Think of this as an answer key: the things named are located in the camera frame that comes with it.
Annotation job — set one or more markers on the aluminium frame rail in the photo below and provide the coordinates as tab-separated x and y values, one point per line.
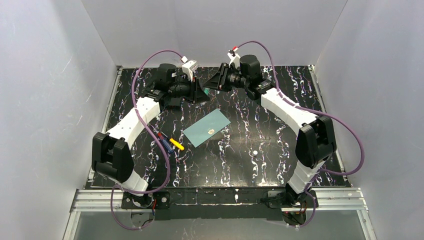
328	199

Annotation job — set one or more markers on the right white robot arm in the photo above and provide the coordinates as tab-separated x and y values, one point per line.
315	137

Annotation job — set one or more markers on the yellow handled screwdriver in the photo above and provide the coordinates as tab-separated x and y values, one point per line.
177	144

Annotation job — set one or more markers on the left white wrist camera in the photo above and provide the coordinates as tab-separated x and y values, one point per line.
189	67

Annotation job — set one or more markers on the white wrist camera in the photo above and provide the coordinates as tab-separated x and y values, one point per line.
234	57
189	67

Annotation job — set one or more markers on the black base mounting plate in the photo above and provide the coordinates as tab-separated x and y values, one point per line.
270	203

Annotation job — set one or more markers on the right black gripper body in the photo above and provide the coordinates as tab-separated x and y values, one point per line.
223	79

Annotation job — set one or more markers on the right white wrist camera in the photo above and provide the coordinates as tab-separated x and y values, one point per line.
234	57

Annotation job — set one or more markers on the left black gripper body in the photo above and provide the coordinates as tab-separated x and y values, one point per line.
193	89

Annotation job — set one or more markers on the teal paper envelope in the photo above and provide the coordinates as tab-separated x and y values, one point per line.
206	127

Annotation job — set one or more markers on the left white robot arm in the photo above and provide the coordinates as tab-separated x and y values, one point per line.
111	151

